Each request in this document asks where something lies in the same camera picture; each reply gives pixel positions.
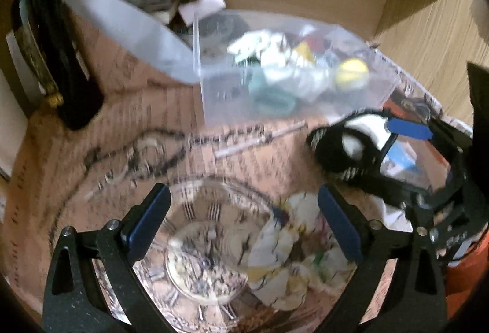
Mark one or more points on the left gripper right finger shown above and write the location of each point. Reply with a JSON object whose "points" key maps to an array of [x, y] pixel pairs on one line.
{"points": [[415, 301]]}

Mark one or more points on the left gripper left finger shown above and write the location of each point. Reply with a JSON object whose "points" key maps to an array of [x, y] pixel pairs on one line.
{"points": [[73, 300]]}

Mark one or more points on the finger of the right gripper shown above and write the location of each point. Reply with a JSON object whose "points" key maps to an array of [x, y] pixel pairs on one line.
{"points": [[409, 129]]}

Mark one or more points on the black cap with chains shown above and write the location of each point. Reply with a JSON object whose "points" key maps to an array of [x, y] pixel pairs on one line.
{"points": [[353, 150]]}

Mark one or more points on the round yellow sponge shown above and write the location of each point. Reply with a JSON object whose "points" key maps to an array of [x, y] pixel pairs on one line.
{"points": [[352, 74]]}

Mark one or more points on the floral patterned cloth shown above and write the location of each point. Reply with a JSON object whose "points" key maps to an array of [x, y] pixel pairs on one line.
{"points": [[296, 253]]}

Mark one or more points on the white cloth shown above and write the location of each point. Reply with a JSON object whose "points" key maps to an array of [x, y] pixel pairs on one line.
{"points": [[271, 50]]}

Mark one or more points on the yellow green scrub sponge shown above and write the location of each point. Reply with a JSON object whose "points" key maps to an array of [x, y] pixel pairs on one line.
{"points": [[302, 53]]}

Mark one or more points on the green knitted cloth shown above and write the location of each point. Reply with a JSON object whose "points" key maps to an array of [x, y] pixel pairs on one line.
{"points": [[269, 100]]}

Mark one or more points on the clear plastic box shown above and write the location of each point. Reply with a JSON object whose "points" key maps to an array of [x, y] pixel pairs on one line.
{"points": [[257, 66]]}

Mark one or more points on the white ceramic mug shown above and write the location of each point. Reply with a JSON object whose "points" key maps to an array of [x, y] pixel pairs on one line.
{"points": [[13, 127]]}

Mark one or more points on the metal rod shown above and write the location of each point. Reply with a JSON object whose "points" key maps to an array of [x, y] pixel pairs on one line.
{"points": [[259, 141]]}

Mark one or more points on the small white card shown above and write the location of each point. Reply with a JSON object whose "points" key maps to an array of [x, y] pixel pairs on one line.
{"points": [[194, 11]]}

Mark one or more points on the clear plastic box lid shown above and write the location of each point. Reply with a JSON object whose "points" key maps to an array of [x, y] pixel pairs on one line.
{"points": [[141, 34]]}

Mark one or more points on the dark wine bottle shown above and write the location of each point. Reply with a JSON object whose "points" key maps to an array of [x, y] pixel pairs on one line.
{"points": [[43, 31]]}

